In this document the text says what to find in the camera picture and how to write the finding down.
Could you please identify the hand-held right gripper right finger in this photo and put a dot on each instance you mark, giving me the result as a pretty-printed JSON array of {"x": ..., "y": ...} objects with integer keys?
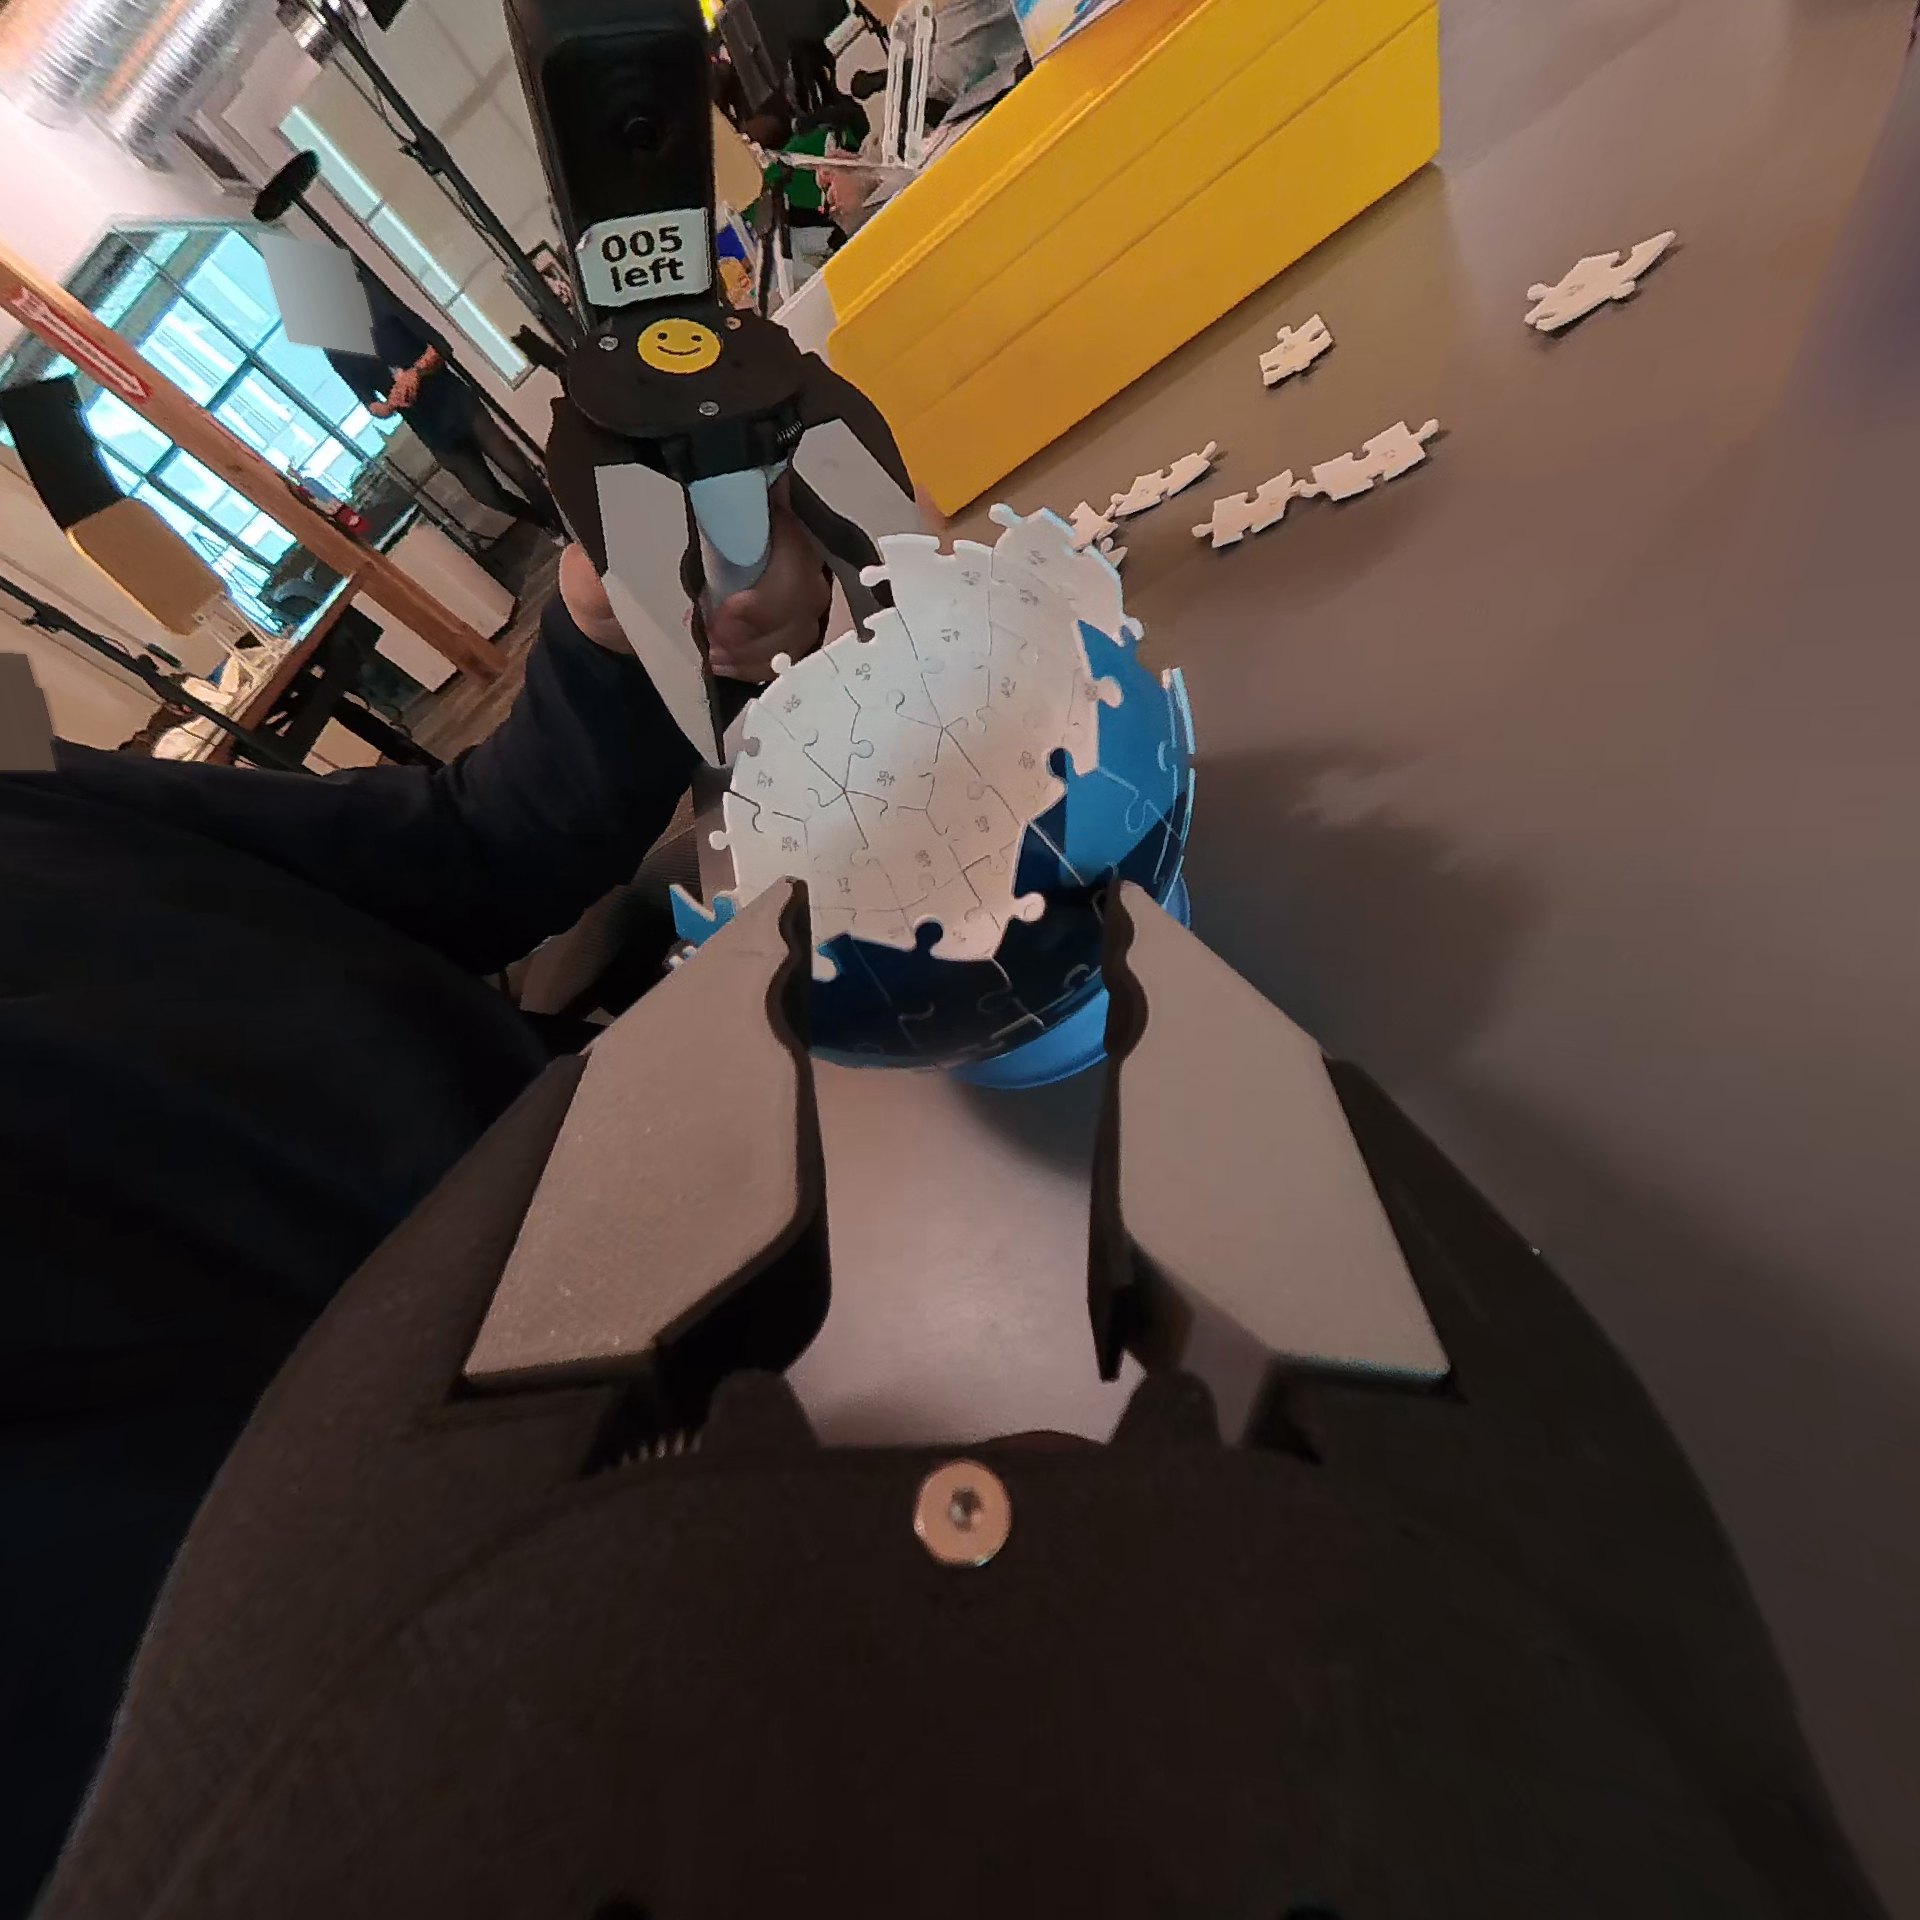
[{"x": 1259, "y": 1215}]

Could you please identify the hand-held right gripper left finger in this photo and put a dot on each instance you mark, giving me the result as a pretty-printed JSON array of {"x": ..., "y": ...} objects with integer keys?
[{"x": 661, "y": 1202}]

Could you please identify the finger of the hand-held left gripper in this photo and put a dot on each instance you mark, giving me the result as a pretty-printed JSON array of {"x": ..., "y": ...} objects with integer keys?
[{"x": 644, "y": 570}]

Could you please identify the blue ball stand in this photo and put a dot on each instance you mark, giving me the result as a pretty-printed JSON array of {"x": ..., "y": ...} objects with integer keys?
[{"x": 1036, "y": 1059}]

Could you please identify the puzzle ball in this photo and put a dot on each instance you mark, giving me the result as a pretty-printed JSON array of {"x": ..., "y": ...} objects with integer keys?
[{"x": 901, "y": 751}]

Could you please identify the person's left forearm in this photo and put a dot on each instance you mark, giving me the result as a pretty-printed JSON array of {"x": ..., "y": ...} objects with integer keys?
[{"x": 569, "y": 751}]

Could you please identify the white puzzle piece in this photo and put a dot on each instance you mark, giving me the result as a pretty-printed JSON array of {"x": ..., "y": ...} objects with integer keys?
[
  {"x": 1298, "y": 352},
  {"x": 1092, "y": 525},
  {"x": 1589, "y": 290},
  {"x": 1161, "y": 483},
  {"x": 1371, "y": 459},
  {"x": 1249, "y": 514}
]

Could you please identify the person's left hand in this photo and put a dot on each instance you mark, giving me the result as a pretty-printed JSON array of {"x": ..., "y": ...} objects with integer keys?
[{"x": 780, "y": 615}]

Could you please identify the wooden table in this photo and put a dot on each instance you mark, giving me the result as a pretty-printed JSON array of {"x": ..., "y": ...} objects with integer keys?
[{"x": 450, "y": 639}]

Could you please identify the person's dark clothed body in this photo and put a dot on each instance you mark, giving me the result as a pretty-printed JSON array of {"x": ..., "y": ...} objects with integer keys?
[{"x": 225, "y": 1050}]

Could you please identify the beige rounded object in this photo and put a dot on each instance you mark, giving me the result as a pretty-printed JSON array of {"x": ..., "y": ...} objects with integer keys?
[{"x": 142, "y": 564}]

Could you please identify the yellow plastic box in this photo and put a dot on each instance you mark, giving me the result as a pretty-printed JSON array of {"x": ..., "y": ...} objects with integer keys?
[{"x": 1125, "y": 254}]

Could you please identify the black square panel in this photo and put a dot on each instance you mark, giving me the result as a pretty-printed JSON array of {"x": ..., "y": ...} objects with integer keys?
[{"x": 59, "y": 452}]

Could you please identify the silver ventilation duct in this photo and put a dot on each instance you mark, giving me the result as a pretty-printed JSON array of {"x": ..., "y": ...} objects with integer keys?
[{"x": 136, "y": 77}]

